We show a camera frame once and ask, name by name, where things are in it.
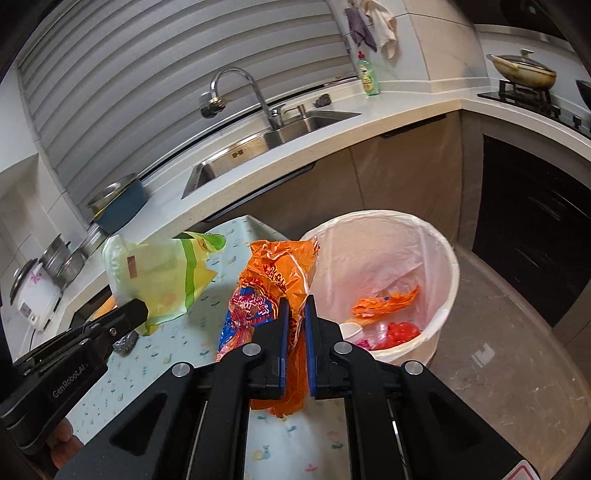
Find orange plastic bag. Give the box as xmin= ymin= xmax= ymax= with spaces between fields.
xmin=216 ymin=237 xmax=320 ymax=418

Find grey window blind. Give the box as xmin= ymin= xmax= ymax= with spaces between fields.
xmin=16 ymin=0 xmax=356 ymax=210

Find steel sink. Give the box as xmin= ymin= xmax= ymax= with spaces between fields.
xmin=181 ymin=110 xmax=362 ymax=200

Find floral tablecloth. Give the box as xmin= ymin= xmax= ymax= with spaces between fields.
xmin=11 ymin=215 xmax=356 ymax=480

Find white rice cooker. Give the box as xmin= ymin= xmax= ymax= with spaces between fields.
xmin=9 ymin=258 xmax=63 ymax=333

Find red plastic bag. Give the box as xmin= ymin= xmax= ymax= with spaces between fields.
xmin=369 ymin=322 xmax=422 ymax=352

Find steel wool scrubber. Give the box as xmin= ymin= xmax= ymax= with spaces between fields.
xmin=113 ymin=333 xmax=139 ymax=355

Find steel mixing bowl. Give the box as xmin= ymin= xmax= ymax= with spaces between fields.
xmin=85 ymin=173 xmax=139 ymax=210

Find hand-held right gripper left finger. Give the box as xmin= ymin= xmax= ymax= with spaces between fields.
xmin=55 ymin=298 xmax=291 ymax=480

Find orange waffle cloth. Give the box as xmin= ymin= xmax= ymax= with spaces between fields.
xmin=92 ymin=295 xmax=118 ymax=319

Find white hanging cloth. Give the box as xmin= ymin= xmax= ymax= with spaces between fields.
xmin=360 ymin=0 xmax=398 ymax=61

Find stacked steel pots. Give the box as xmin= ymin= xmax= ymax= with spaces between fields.
xmin=39 ymin=233 xmax=75 ymax=278

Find green dish soap bottle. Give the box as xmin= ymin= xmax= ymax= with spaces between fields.
xmin=356 ymin=52 xmax=382 ymax=97

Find torn orange plastic wrapper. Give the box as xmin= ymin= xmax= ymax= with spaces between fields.
xmin=348 ymin=285 xmax=421 ymax=321

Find white lined trash bin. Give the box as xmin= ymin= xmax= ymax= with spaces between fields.
xmin=300 ymin=210 xmax=460 ymax=367

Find white paper cup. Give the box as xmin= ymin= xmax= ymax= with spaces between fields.
xmin=339 ymin=322 xmax=370 ymax=344

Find person's left hand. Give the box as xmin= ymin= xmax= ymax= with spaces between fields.
xmin=48 ymin=418 xmax=86 ymax=469

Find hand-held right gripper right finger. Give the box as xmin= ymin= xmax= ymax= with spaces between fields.
xmin=304 ymin=294 xmax=548 ymax=480

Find green yellow plastic bag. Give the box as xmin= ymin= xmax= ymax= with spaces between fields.
xmin=102 ymin=232 xmax=227 ymax=337

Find wooden base cabinet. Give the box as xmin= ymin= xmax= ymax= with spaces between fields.
xmin=203 ymin=111 xmax=481 ymax=259

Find black built-in oven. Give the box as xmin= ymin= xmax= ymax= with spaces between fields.
xmin=471 ymin=134 xmax=591 ymax=328

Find chrome faucet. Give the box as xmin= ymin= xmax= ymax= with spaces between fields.
xmin=199 ymin=68 xmax=287 ymax=131

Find wok with glass lid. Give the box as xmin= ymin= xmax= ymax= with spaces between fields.
xmin=486 ymin=48 xmax=557 ymax=90

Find blue plastic basin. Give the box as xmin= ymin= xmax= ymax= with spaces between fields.
xmin=90 ymin=178 xmax=149 ymax=234

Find grey hanging cloth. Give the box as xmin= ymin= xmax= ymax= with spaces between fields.
xmin=345 ymin=7 xmax=378 ymax=51

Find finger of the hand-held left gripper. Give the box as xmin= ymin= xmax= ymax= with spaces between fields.
xmin=69 ymin=298 xmax=150 ymax=344

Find black gas stove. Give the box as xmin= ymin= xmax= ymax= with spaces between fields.
xmin=478 ymin=78 xmax=591 ymax=134

